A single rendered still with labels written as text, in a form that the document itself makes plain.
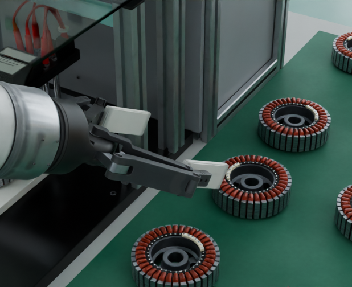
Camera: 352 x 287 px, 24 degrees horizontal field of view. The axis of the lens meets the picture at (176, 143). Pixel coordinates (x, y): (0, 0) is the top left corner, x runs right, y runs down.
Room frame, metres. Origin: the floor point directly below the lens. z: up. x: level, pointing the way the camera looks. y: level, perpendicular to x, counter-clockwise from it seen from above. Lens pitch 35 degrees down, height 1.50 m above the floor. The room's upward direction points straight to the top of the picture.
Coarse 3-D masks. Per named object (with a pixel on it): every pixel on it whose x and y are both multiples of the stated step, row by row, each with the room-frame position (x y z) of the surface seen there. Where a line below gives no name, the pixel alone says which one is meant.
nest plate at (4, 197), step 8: (40, 176) 0.94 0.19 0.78; (8, 184) 0.91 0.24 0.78; (16, 184) 0.91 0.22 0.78; (24, 184) 0.91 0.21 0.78; (32, 184) 0.92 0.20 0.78; (0, 192) 0.89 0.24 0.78; (8, 192) 0.89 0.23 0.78; (16, 192) 0.89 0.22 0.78; (24, 192) 0.91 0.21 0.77; (0, 200) 0.88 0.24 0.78; (8, 200) 0.88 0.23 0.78; (16, 200) 0.89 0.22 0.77; (0, 208) 0.86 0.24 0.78
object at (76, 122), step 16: (64, 112) 0.66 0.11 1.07; (80, 112) 0.67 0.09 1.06; (64, 128) 0.64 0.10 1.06; (80, 128) 0.65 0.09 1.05; (64, 144) 0.63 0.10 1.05; (80, 144) 0.65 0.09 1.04; (96, 144) 0.66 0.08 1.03; (112, 144) 0.68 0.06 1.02; (64, 160) 0.63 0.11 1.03; (80, 160) 0.64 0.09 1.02; (96, 160) 0.65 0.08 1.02
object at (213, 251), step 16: (176, 224) 0.83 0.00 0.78; (144, 240) 0.79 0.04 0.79; (160, 240) 0.80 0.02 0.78; (176, 240) 0.80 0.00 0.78; (192, 240) 0.79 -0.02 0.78; (208, 240) 0.79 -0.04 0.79; (144, 256) 0.76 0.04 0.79; (176, 256) 0.78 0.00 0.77; (192, 256) 0.79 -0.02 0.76; (208, 256) 0.76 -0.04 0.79; (144, 272) 0.74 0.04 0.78; (160, 272) 0.73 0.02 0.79; (176, 272) 0.74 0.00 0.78; (192, 272) 0.73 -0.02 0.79; (208, 272) 0.74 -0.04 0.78
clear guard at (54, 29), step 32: (0, 0) 0.91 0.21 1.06; (32, 0) 0.91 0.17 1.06; (64, 0) 0.91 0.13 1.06; (96, 0) 0.91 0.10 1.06; (128, 0) 0.91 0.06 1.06; (0, 32) 0.83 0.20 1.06; (32, 32) 0.83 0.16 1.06; (64, 32) 0.83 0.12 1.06; (0, 64) 0.77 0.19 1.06; (32, 64) 0.76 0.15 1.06
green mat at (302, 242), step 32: (320, 32) 1.42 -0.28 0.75; (288, 64) 1.30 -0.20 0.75; (320, 64) 1.30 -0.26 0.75; (256, 96) 1.19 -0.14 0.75; (288, 96) 1.19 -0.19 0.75; (320, 96) 1.19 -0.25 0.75; (224, 128) 1.10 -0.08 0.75; (256, 128) 1.10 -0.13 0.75; (288, 160) 1.01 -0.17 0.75; (320, 160) 1.01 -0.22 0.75; (160, 192) 0.93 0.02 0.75; (320, 192) 0.93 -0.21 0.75; (128, 224) 0.86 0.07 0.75; (160, 224) 0.86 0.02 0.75; (192, 224) 0.86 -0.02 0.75; (224, 224) 0.86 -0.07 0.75; (256, 224) 0.86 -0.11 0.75; (288, 224) 0.86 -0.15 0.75; (320, 224) 0.86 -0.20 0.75; (96, 256) 0.80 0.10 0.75; (128, 256) 0.80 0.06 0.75; (160, 256) 0.80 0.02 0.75; (224, 256) 0.80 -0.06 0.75; (256, 256) 0.80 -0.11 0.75; (288, 256) 0.80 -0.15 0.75; (320, 256) 0.80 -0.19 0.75
